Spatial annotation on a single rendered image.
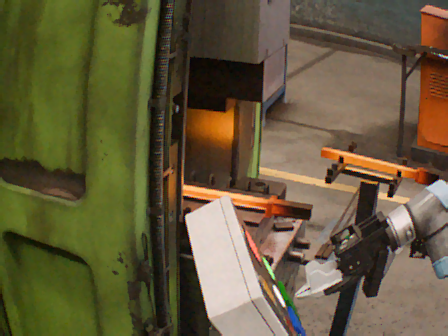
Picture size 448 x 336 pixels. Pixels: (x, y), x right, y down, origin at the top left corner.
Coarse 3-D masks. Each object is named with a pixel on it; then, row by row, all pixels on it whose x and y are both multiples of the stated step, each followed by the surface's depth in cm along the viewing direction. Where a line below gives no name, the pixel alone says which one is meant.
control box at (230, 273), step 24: (192, 216) 122; (216, 216) 118; (240, 216) 124; (192, 240) 115; (216, 240) 111; (240, 240) 108; (216, 264) 105; (240, 264) 102; (264, 264) 119; (216, 288) 99; (240, 288) 96; (264, 288) 98; (216, 312) 93; (240, 312) 93; (264, 312) 93; (288, 312) 116
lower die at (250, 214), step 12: (228, 192) 177; (240, 192) 177; (252, 192) 178; (192, 204) 170; (204, 204) 170; (240, 204) 169; (180, 216) 166; (252, 216) 166; (264, 216) 167; (180, 228) 164; (252, 228) 162; (264, 228) 169
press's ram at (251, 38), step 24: (216, 0) 138; (240, 0) 136; (264, 0) 138; (288, 0) 161; (216, 24) 140; (240, 24) 138; (264, 24) 141; (288, 24) 164; (192, 48) 143; (216, 48) 142; (240, 48) 140; (264, 48) 144
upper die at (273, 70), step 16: (192, 64) 150; (208, 64) 149; (224, 64) 148; (240, 64) 147; (256, 64) 146; (272, 64) 152; (192, 80) 151; (208, 80) 150; (224, 80) 149; (240, 80) 148; (256, 80) 147; (272, 80) 154; (224, 96) 150; (240, 96) 149; (256, 96) 148
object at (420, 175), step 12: (324, 156) 216; (336, 156) 214; (348, 156) 212; (360, 156) 213; (372, 168) 209; (384, 168) 207; (396, 168) 205; (408, 168) 206; (420, 168) 204; (420, 180) 203; (432, 180) 201
